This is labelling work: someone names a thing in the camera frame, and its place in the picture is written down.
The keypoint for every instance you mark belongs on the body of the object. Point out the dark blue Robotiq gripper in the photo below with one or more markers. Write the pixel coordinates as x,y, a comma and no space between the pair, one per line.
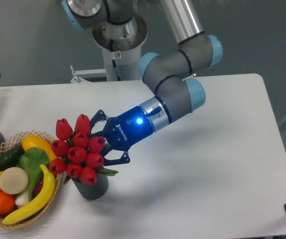
123,131

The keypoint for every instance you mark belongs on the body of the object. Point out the red tulip bouquet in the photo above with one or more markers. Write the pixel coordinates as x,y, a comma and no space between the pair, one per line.
79,154

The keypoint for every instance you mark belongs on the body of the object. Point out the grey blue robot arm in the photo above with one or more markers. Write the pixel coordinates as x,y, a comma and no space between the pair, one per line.
175,92

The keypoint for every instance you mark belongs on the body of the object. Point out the dark grey ribbed vase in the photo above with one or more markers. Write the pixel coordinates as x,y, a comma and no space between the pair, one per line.
95,191

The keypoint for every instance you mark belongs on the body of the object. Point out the green bok choy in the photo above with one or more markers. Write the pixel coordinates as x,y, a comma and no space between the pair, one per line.
34,174

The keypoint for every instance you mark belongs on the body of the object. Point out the yellow squash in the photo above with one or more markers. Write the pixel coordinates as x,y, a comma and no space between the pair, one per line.
37,145

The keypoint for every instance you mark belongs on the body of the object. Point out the yellow banana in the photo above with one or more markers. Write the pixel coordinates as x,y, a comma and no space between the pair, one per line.
35,205

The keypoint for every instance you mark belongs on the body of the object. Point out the dark red vegetable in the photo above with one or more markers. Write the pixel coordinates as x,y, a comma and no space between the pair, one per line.
38,187

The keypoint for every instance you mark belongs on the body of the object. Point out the green cucumber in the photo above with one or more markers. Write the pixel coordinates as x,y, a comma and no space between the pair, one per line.
10,157

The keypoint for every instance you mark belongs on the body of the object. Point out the round beige disc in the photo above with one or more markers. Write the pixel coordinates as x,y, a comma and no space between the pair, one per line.
13,180

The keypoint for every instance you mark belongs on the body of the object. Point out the orange fruit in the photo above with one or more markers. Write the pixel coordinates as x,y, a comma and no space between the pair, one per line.
7,203

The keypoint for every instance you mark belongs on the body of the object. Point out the woven wicker basket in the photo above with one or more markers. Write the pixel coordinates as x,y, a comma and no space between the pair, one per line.
17,140

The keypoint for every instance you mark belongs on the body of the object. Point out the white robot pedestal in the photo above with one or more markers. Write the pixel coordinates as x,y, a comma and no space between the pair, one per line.
121,50

